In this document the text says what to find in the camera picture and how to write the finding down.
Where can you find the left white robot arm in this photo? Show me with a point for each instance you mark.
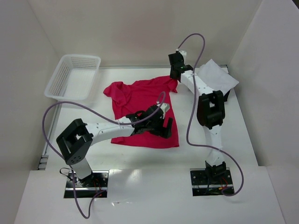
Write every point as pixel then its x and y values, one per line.
pixel 75 141

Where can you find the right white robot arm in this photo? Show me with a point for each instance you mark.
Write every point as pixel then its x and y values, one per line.
pixel 209 109

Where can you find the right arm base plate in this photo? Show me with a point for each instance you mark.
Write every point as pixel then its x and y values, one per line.
pixel 201 186

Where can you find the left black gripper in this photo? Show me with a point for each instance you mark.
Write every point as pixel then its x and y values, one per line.
pixel 162 126

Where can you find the folded black t-shirt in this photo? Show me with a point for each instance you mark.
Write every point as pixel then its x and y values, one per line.
pixel 225 97

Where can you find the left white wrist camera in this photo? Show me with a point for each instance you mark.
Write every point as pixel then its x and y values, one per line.
pixel 165 108

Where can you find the red t-shirt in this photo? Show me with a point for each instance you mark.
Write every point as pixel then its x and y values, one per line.
pixel 130 98

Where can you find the folded white t-shirt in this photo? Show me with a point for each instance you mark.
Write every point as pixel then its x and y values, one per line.
pixel 216 77

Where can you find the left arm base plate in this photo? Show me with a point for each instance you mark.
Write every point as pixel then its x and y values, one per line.
pixel 97 185

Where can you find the white plastic basket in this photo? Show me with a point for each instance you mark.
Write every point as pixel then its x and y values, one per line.
pixel 73 78

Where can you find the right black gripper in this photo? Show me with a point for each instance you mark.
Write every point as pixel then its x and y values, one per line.
pixel 174 70

